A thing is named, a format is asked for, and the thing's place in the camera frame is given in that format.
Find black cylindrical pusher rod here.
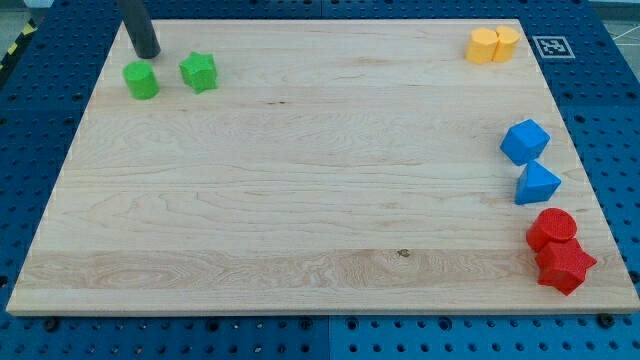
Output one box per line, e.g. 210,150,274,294
116,0,161,59

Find green star block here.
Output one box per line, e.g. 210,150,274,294
179,52,217,94

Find blue cube block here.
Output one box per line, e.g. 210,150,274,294
500,119,551,166

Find red star block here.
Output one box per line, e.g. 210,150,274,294
535,238,597,296

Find green cylinder block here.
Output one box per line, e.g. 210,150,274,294
123,61,160,100

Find black yellow hazard tape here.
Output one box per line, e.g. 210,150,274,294
1,18,38,71

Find light wooden board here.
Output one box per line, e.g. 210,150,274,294
7,19,639,316

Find yellow hexagon block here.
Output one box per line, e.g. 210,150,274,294
465,27,498,64

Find white fiducial marker tag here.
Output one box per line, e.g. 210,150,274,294
532,35,575,59

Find blue triangle block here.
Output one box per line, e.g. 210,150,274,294
514,161,562,205

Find red cylinder block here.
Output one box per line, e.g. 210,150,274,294
526,208,578,252

